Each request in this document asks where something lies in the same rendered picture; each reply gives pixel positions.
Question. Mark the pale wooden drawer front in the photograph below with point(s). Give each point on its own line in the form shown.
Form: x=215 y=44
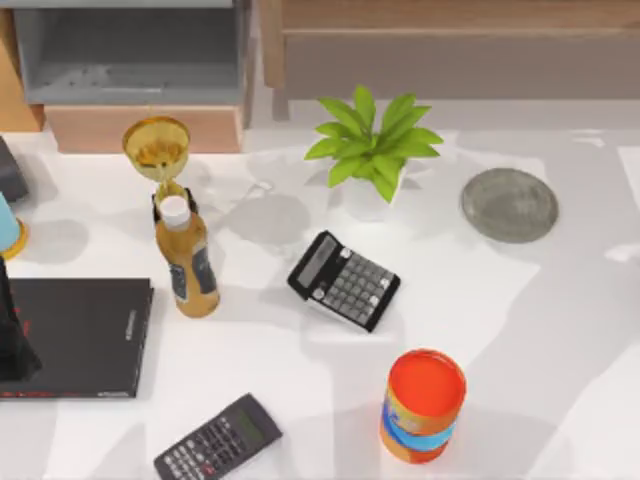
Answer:
x=145 y=127

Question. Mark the black desk calculator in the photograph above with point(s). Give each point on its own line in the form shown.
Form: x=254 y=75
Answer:
x=345 y=282

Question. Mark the amber bottle with white cap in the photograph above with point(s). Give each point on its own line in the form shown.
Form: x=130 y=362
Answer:
x=186 y=260

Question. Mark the black book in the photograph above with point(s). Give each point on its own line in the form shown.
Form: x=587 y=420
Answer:
x=80 y=335

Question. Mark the light blue cup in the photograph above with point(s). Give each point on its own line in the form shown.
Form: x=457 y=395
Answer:
x=7 y=227

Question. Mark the gold trophy cup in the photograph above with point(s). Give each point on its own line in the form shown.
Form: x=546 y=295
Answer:
x=156 y=145

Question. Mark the wooden cupboard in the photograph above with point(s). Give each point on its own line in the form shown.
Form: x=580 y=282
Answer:
x=15 y=90

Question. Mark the orange can with blue band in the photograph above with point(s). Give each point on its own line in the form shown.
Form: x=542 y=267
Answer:
x=422 y=405

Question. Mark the dark grey box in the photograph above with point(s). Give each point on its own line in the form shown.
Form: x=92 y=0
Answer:
x=9 y=172

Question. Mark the green plant in white pot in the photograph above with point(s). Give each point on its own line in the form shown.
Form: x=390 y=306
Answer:
x=372 y=145

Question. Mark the dark grey scientific calculator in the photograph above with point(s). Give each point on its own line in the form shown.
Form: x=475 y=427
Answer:
x=220 y=440

